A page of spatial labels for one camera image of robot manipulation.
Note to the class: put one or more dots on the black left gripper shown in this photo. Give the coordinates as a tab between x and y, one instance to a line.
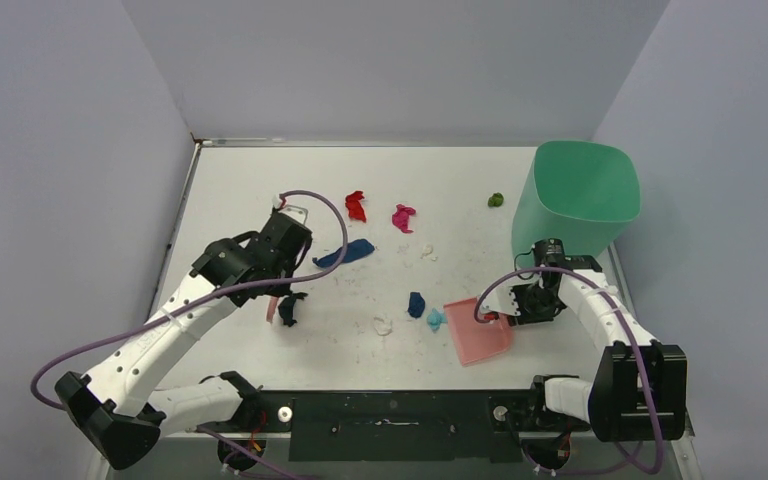
292	265

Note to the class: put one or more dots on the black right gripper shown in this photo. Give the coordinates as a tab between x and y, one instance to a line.
521	304

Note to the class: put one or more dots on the pink hand broom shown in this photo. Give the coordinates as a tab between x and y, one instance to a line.
272	309

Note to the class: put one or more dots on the pink dustpan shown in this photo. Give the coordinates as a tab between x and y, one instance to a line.
476	342

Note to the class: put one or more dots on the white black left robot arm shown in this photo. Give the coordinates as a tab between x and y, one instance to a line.
117	405

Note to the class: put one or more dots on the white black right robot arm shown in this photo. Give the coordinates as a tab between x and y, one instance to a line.
638	392

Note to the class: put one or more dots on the long dark blue paper scrap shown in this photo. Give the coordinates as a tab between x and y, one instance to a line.
355	250

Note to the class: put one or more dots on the red paper scrap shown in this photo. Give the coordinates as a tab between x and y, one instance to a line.
354	206

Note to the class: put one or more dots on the light blue paper scrap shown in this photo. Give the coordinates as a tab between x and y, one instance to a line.
435	320

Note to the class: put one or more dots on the green paper scrap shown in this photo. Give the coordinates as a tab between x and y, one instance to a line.
495	200

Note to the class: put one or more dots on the small dark blue paper scrap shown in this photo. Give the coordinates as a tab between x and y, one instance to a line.
416	305

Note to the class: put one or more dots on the small white paper scrap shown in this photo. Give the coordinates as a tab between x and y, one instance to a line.
428	253

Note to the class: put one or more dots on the green plastic waste bin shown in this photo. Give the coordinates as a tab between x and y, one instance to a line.
583	193

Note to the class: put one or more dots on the magenta paper scrap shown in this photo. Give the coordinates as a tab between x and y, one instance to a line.
401	218

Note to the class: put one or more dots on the white paper scrap front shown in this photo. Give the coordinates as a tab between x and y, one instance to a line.
382	326

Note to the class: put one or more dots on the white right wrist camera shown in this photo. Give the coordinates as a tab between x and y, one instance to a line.
504	299

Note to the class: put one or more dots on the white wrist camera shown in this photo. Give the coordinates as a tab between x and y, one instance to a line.
504	299
296	213

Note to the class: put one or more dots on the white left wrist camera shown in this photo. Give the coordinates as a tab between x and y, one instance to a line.
296	213

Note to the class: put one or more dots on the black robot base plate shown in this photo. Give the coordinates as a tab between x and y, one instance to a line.
407	425

